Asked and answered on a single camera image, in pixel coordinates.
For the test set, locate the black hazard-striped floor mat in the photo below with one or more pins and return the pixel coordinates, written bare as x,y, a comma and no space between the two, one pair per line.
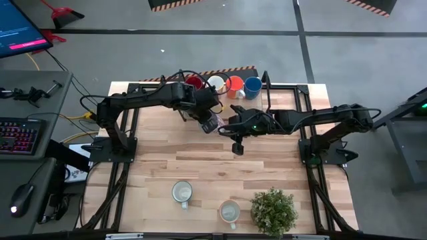
173,4
373,5
233,73

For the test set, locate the potted green plant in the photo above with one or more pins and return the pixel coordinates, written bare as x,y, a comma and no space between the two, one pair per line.
273,211

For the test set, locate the red dustpan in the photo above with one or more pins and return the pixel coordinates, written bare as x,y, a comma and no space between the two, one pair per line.
65,15

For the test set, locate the black clamp tool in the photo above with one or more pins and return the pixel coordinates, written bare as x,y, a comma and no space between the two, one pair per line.
31,94

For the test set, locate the black computer mouse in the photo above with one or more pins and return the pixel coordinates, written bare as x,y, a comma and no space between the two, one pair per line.
20,200

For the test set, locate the black equipment stand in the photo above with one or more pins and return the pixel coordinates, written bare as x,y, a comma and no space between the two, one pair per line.
407,133

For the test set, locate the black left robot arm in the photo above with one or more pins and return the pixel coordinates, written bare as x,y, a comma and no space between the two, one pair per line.
140,98

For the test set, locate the black metal table frame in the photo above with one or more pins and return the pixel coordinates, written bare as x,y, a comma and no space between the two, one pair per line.
298,100

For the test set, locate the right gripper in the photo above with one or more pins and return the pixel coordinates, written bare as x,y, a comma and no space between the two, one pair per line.
253,121

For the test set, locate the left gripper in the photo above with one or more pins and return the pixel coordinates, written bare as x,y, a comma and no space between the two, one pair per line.
207,101

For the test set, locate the computer monitor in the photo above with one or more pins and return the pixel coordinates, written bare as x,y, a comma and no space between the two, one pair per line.
20,26

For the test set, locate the plain blue mug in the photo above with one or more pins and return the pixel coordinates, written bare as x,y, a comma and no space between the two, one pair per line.
252,87

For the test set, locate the white mug with red pattern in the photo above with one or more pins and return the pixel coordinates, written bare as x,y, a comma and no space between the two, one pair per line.
221,120

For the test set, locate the black backlit keyboard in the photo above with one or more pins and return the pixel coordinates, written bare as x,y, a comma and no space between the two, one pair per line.
18,136

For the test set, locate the white mug with orange pattern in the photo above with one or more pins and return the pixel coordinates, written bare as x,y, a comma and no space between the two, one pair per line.
216,81

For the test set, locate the white printed paper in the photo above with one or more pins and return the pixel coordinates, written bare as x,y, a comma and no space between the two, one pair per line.
77,166

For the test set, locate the grey desk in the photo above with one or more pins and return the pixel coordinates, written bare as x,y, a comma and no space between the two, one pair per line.
36,180
50,96

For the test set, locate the white mug with blue pattern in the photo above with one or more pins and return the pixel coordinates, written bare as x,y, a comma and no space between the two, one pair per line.
181,191

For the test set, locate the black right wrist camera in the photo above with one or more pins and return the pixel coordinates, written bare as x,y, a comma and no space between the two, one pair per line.
237,149

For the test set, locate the white mug with yellow pattern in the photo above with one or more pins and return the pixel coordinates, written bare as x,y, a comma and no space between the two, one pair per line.
230,211

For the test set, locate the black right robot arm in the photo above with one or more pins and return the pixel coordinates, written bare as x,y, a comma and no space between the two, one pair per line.
317,118

